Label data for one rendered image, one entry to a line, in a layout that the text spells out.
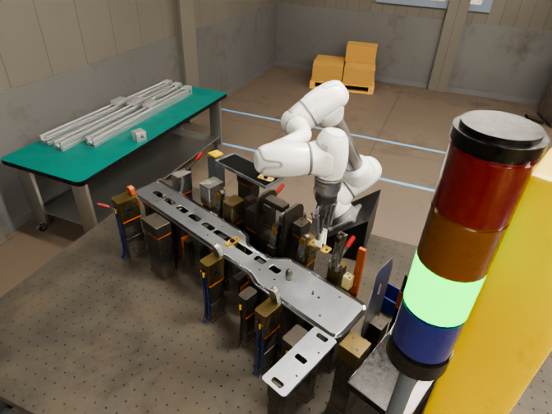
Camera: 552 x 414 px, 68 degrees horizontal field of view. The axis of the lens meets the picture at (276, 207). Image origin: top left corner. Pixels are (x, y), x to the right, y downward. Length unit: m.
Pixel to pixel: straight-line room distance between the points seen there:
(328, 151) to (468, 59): 6.59
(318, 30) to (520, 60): 3.32
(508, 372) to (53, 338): 1.80
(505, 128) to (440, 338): 0.22
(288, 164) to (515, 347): 0.81
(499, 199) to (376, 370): 1.14
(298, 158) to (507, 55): 6.70
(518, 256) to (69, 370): 1.73
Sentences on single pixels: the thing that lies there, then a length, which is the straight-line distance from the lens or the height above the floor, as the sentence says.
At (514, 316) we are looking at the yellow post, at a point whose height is 1.82.
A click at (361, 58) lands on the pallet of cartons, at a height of 0.47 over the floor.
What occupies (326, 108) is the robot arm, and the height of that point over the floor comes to 1.58.
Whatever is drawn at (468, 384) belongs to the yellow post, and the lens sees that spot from 0.70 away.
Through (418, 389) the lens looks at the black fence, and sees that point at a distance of 0.81.
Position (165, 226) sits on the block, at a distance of 2.00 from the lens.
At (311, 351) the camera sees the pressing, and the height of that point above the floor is 1.00.
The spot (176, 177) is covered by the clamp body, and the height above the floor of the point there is 1.06.
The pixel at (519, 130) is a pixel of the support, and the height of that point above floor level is 2.08.
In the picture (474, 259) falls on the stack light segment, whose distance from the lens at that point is 0.40.
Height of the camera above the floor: 2.20
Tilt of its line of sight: 34 degrees down
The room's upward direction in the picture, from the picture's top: 3 degrees clockwise
